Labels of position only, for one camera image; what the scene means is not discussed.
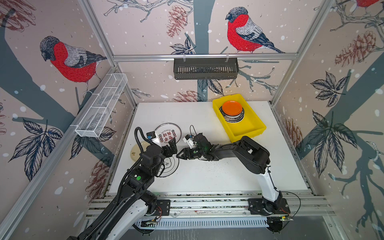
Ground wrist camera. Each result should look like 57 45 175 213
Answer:
146 131 157 145
183 135 196 149

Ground aluminium rail base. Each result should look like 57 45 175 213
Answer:
83 191 337 232

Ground horizontal aluminium bar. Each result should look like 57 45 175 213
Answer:
113 53 298 63

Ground aluminium corner post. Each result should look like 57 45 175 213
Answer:
79 0 138 110
270 0 335 107

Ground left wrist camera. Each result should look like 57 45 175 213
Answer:
146 131 157 145

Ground cream yellow small plate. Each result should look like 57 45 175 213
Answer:
130 141 150 162

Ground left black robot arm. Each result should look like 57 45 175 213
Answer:
69 127 177 240

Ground black hanging basket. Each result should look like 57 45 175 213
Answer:
174 58 239 80

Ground white plate red characters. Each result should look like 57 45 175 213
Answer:
155 123 182 146

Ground yellow plastic bin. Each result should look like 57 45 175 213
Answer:
213 94 267 143

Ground black round plate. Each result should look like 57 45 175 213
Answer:
220 109 245 123

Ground aluminium corner post right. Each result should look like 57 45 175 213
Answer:
270 0 335 107

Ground white wire mesh basket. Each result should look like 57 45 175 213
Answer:
75 73 128 138

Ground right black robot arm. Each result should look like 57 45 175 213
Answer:
177 133 291 216

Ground aluminium corner post left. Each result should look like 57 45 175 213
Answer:
79 0 138 110

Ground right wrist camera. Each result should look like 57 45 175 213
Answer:
183 135 196 149

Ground orange plate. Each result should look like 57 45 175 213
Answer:
221 101 243 117

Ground white plate black flower outline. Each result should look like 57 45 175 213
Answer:
158 157 180 178

